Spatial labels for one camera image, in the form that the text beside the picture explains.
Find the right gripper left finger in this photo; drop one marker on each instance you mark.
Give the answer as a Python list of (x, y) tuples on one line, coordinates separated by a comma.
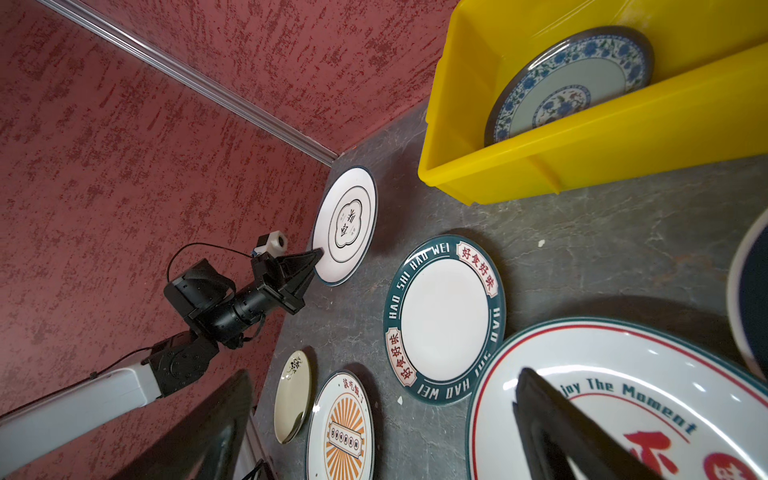
[(206, 443)]

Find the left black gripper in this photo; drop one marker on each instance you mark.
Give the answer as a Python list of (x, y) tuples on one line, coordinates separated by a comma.
[(285, 279)]

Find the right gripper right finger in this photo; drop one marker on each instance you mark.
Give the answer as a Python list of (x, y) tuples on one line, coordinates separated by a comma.
[(556, 437)]

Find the white plate black cloud emblem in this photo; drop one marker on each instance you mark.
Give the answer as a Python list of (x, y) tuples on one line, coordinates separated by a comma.
[(345, 225)]

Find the cream plate black floral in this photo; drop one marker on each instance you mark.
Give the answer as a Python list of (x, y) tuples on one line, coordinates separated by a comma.
[(293, 396)]

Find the blue floral teal plate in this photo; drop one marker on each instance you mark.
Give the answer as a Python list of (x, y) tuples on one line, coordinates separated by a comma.
[(579, 72)]

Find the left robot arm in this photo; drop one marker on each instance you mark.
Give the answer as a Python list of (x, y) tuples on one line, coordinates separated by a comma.
[(217, 314)]

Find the yellow plastic bin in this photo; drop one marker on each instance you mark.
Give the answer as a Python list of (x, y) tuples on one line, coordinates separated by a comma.
[(706, 101)]

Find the orange sunburst plate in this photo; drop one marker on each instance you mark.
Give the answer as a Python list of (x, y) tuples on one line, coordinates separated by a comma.
[(341, 437)]

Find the white plate red Chinese characters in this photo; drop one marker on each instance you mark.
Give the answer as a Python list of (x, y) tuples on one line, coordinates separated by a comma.
[(680, 410)]

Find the green rim Hao Wei plate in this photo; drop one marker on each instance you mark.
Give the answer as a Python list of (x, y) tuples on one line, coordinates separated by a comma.
[(443, 319)]

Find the green red rim plate right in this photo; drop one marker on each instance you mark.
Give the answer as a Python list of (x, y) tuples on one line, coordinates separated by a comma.
[(746, 297)]

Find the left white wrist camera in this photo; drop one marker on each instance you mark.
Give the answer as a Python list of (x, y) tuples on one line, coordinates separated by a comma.
[(274, 243)]

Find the left aluminium corner post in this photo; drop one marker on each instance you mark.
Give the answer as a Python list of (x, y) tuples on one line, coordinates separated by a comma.
[(98, 24)]

